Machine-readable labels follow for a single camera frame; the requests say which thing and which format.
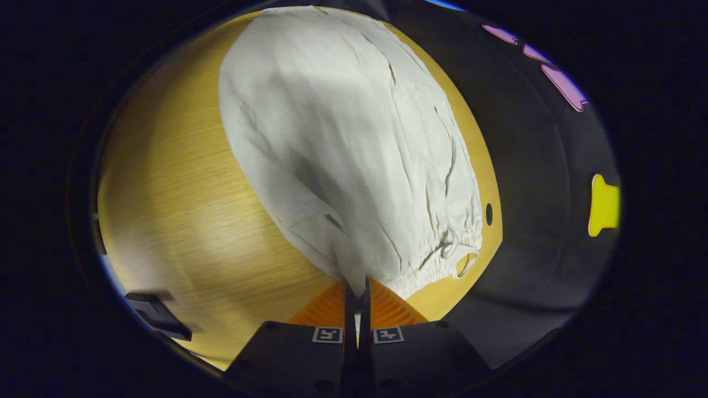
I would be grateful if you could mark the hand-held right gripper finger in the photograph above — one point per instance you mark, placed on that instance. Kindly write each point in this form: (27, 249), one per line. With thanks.
(364, 318)
(350, 318)

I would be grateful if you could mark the black backdrop cloth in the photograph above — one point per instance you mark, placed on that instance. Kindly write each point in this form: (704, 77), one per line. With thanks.
(542, 166)

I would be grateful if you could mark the white jeans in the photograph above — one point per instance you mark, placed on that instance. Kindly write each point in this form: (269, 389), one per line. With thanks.
(343, 138)

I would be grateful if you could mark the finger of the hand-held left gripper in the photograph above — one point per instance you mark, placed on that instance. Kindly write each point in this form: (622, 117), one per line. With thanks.
(157, 315)

